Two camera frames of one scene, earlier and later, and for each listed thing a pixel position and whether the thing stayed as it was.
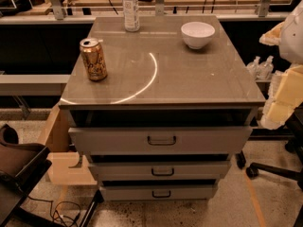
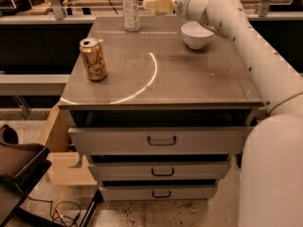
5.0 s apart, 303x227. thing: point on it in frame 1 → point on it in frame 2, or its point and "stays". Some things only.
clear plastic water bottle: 131,8 stays
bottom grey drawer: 156,193 stays
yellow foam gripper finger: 273,37 → 159,5
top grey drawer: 161,140 stays
